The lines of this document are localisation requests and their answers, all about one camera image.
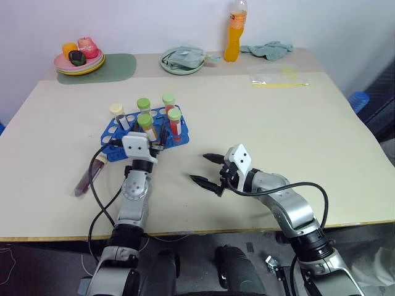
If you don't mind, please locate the green-capped orange test tube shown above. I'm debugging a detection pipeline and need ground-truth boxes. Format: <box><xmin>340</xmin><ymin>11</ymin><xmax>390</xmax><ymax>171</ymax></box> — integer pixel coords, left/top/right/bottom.
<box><xmin>137</xmin><ymin>113</ymin><xmax>159</xmax><ymax>143</ymax></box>

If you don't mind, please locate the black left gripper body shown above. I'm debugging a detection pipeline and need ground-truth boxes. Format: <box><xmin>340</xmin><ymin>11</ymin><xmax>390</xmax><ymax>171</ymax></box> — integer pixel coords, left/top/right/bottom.
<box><xmin>149</xmin><ymin>138</ymin><xmax>170</xmax><ymax>152</ymax></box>

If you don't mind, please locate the orange soda bottle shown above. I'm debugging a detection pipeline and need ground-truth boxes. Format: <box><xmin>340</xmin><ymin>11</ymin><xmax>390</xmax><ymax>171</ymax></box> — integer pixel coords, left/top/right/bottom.
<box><xmin>223</xmin><ymin>0</ymin><xmax>249</xmax><ymax>64</ymax></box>

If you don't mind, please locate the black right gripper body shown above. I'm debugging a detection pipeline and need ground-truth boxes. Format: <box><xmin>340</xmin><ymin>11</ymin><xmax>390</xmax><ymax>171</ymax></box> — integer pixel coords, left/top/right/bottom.
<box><xmin>215</xmin><ymin>155</ymin><xmax>240</xmax><ymax>197</ymax></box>

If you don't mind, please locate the dark red test tube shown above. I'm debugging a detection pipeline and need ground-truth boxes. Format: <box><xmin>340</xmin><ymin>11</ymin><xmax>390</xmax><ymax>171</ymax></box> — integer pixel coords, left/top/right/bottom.
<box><xmin>73</xmin><ymin>154</ymin><xmax>107</xmax><ymax>199</ymax></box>

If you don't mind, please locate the pink toy peach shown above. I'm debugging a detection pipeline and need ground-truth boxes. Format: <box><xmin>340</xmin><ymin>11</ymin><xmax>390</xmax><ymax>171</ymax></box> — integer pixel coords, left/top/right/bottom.
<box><xmin>77</xmin><ymin>36</ymin><xmax>100</xmax><ymax>60</ymax></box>

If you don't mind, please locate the pale green plate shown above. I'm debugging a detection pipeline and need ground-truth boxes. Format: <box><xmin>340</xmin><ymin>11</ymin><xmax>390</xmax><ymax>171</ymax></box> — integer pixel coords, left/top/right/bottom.
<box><xmin>159</xmin><ymin>48</ymin><xmax>206</xmax><ymax>76</ymax></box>

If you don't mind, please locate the blue plastic stool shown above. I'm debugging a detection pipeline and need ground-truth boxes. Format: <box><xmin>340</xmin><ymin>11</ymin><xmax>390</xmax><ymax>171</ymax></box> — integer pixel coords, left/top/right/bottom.
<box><xmin>347</xmin><ymin>90</ymin><xmax>372</xmax><ymax>115</ymax></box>

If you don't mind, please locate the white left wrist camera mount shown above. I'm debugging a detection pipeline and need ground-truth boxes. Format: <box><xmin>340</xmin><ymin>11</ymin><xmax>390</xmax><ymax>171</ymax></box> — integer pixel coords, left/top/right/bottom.
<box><xmin>121</xmin><ymin>131</ymin><xmax>159</xmax><ymax>165</ymax></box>

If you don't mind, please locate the dark rounded shape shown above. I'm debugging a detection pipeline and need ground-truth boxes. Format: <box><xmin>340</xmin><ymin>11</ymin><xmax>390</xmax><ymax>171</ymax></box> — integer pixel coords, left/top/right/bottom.
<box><xmin>139</xmin><ymin>249</ymin><xmax>181</xmax><ymax>296</ymax></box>
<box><xmin>214</xmin><ymin>244</ymin><xmax>267</xmax><ymax>296</ymax></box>

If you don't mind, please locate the metal caster wheel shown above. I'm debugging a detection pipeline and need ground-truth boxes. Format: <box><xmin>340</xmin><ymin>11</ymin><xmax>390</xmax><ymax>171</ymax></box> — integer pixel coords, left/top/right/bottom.
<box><xmin>264</xmin><ymin>255</ymin><xmax>280</xmax><ymax>273</ymax></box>

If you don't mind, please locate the orange toy fruit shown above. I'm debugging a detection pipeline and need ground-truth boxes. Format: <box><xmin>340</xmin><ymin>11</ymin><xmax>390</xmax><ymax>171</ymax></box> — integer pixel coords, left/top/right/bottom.
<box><xmin>61</xmin><ymin>43</ymin><xmax>79</xmax><ymax>60</ymax></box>

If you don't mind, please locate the blue test tube rack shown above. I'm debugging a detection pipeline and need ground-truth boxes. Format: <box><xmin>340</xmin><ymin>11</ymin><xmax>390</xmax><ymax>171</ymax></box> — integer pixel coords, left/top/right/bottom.
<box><xmin>101</xmin><ymin>104</ymin><xmax>191</xmax><ymax>163</ymax></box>

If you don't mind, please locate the pink plate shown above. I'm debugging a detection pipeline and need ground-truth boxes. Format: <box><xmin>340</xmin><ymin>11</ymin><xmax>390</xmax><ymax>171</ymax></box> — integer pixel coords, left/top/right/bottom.
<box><xmin>53</xmin><ymin>50</ymin><xmax>104</xmax><ymax>71</ymax></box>

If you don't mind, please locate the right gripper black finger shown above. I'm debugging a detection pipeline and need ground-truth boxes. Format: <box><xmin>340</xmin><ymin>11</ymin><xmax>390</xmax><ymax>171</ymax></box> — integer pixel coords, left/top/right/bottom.
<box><xmin>202</xmin><ymin>152</ymin><xmax>227</xmax><ymax>166</ymax></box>
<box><xmin>188</xmin><ymin>174</ymin><xmax>222</xmax><ymax>193</ymax></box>

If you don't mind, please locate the dark toy fruit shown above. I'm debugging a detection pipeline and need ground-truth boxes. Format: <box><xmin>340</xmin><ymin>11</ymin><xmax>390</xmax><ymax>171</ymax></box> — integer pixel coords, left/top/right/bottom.
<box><xmin>68</xmin><ymin>50</ymin><xmax>87</xmax><ymax>67</ymax></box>

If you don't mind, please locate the black chair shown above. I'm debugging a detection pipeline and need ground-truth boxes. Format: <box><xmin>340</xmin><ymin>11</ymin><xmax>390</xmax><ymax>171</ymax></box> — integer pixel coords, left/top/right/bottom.
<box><xmin>355</xmin><ymin>60</ymin><xmax>395</xmax><ymax>143</ymax></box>

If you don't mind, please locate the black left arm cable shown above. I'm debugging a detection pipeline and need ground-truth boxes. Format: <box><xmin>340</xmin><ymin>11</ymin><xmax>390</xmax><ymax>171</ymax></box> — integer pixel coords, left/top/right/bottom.
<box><xmin>87</xmin><ymin>139</ymin><xmax>128</xmax><ymax>257</ymax></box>

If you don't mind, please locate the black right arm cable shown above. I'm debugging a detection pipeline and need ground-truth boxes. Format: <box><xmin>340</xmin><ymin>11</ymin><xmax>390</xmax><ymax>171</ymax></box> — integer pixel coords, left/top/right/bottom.
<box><xmin>225</xmin><ymin>179</ymin><xmax>330</xmax><ymax>231</ymax></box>

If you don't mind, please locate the green placemat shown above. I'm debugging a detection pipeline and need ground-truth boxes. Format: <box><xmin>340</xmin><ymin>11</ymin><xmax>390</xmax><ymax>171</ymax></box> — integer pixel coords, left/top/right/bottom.
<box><xmin>56</xmin><ymin>52</ymin><xmax>138</xmax><ymax>85</ymax></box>

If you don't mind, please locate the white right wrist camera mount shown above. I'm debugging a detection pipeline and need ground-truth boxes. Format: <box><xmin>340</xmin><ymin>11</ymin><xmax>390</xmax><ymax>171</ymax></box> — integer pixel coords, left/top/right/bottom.
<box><xmin>226</xmin><ymin>143</ymin><xmax>252</xmax><ymax>192</ymax></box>

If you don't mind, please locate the yellow plate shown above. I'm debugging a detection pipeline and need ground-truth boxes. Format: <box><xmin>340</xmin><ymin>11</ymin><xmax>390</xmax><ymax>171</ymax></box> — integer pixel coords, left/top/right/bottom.
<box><xmin>56</xmin><ymin>54</ymin><xmax>106</xmax><ymax>76</ymax></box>

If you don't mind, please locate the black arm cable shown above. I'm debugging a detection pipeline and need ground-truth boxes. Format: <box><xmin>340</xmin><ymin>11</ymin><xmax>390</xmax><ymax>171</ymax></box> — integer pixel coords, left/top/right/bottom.
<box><xmin>87</xmin><ymin>139</ymin><xmax>128</xmax><ymax>257</ymax></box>
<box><xmin>225</xmin><ymin>179</ymin><xmax>330</xmax><ymax>231</ymax></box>

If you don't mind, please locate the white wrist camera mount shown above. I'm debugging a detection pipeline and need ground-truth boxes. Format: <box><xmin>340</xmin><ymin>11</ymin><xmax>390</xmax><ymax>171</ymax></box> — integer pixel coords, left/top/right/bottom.
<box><xmin>226</xmin><ymin>143</ymin><xmax>252</xmax><ymax>192</ymax></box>
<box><xmin>121</xmin><ymin>131</ymin><xmax>159</xmax><ymax>165</ymax></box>

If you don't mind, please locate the green-capped red test tube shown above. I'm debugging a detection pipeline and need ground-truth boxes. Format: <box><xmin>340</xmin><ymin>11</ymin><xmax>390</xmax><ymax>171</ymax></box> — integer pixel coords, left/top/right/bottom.
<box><xmin>162</xmin><ymin>93</ymin><xmax>177</xmax><ymax>113</ymax></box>
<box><xmin>167</xmin><ymin>107</ymin><xmax>184</xmax><ymax>138</ymax></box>

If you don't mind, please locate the cream-capped grey test tube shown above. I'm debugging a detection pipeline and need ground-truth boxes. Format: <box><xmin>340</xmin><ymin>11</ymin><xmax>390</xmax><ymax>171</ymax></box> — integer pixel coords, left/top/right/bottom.
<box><xmin>109</xmin><ymin>102</ymin><xmax>132</xmax><ymax>131</ymax></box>

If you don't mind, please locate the teal crumpled cloth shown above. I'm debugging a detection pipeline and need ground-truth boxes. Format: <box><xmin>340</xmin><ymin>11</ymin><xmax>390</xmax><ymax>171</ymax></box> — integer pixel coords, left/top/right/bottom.
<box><xmin>239</xmin><ymin>40</ymin><xmax>295</xmax><ymax>62</ymax></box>

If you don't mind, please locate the clear yellow zip bag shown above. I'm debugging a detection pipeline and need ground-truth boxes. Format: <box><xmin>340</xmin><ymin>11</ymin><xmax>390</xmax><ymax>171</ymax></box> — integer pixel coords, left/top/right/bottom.
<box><xmin>246</xmin><ymin>64</ymin><xmax>312</xmax><ymax>88</ymax></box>

